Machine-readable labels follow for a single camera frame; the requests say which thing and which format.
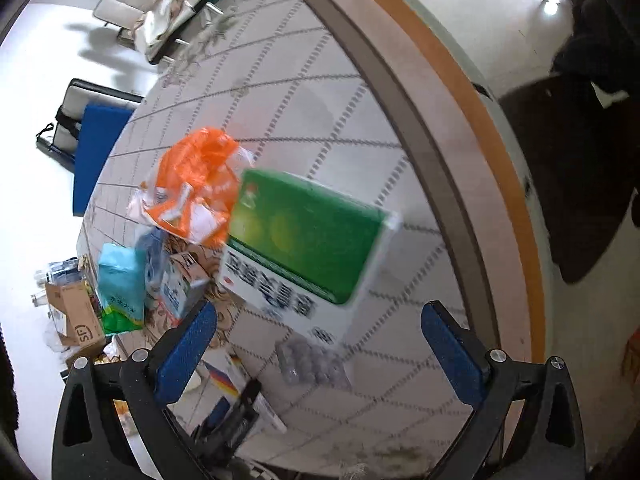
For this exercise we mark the patterned tablecloth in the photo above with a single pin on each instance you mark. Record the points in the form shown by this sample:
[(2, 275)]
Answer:
[(325, 110)]

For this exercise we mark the black jacket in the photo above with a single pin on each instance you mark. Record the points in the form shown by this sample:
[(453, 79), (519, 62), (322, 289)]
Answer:
[(600, 35)]

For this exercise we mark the blue plastic bag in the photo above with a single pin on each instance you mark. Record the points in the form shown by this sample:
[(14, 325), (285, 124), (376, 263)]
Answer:
[(152, 260)]

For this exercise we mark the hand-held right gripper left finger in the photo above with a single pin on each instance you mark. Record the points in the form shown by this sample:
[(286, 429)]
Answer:
[(187, 350)]

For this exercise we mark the orange snack box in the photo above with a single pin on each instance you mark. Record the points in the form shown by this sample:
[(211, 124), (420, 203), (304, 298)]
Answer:
[(631, 355)]

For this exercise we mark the orange plastic bag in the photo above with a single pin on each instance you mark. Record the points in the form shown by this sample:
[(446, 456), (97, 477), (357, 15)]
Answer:
[(200, 170)]

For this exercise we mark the white chair with black frame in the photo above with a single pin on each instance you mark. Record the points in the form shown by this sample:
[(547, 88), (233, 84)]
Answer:
[(75, 97)]

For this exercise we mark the black rectangular object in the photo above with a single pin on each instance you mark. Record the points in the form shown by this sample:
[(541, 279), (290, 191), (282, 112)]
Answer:
[(235, 420)]

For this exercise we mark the small brown white carton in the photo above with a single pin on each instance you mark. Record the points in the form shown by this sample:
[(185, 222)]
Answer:
[(180, 285)]

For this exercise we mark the white box with coloured stripes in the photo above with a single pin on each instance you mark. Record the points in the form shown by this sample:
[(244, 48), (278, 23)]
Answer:
[(225, 375)]

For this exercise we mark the dark wooden chair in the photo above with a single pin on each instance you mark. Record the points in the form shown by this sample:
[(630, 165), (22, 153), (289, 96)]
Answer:
[(575, 185)]

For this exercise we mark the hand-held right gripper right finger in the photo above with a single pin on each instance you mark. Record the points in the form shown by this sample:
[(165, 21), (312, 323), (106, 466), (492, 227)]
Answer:
[(450, 350)]

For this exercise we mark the brown cardboard box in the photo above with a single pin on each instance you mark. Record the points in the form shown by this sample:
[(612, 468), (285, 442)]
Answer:
[(75, 315)]

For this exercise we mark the blue board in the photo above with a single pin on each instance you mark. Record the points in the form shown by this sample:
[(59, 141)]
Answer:
[(97, 150)]

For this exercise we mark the beige tote bag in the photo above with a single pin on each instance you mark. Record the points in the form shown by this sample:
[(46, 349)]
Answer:
[(160, 15)]

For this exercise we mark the teal tissue packet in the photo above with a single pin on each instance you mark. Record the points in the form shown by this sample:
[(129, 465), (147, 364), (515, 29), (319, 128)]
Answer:
[(120, 280)]

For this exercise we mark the clear blister pack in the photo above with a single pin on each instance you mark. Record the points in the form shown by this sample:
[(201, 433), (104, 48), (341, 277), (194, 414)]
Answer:
[(310, 362)]

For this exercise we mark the green and white medicine box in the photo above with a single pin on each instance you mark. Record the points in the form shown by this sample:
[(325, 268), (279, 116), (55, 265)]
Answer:
[(300, 230)]

